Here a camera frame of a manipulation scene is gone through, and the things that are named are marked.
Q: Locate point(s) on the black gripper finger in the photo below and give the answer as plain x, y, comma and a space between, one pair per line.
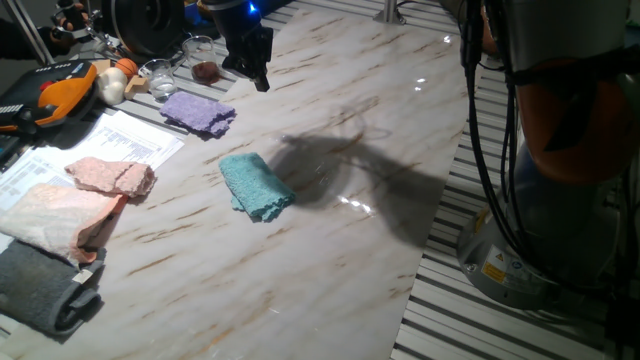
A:
268, 45
250, 62

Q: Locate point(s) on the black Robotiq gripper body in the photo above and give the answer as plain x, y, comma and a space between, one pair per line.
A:
240, 25

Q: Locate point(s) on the teal terry cloth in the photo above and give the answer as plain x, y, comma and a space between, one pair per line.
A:
255, 185

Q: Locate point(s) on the dark sleeved person forearm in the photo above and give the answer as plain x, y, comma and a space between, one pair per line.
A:
20, 45

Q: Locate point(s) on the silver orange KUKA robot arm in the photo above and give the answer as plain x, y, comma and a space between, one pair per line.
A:
575, 125

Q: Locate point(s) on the purple terry cloth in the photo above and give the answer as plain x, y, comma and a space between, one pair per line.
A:
197, 112

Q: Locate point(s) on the small pink terry cloth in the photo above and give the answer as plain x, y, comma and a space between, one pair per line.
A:
110, 176

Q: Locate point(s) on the person hand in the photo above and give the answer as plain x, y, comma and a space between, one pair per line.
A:
70, 22

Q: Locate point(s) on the gold shiny object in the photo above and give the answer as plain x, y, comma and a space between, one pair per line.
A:
204, 6

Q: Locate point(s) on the glass beaker with brown powder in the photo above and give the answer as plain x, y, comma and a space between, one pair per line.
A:
204, 70

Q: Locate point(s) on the blue object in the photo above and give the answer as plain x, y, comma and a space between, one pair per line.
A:
192, 15

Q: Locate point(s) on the glass beaker with clear liquid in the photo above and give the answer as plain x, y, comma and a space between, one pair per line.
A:
161, 85

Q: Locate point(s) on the large black round device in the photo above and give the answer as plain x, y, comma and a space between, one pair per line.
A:
145, 25

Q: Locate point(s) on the notched wooden block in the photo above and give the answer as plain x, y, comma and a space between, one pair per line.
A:
135, 86

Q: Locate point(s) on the small orange toy basketball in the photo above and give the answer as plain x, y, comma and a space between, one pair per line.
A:
126, 67

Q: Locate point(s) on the metal tripod leg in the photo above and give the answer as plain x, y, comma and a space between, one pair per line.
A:
27, 30
102, 40

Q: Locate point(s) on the white garlic shaped toy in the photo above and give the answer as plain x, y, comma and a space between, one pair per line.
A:
111, 85

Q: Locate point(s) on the small plain wooden block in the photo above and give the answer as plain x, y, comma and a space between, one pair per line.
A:
101, 66

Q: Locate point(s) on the printed white paper sheet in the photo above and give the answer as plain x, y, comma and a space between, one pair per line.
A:
125, 140
30, 176

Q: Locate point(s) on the orange black teach pendant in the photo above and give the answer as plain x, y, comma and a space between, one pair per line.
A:
60, 95

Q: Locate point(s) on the large pink white towel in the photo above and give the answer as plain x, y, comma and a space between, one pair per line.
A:
50, 215

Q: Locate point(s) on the gray folded towel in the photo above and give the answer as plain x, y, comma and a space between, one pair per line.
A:
35, 287

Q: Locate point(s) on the metal post base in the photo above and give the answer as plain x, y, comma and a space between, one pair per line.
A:
390, 12

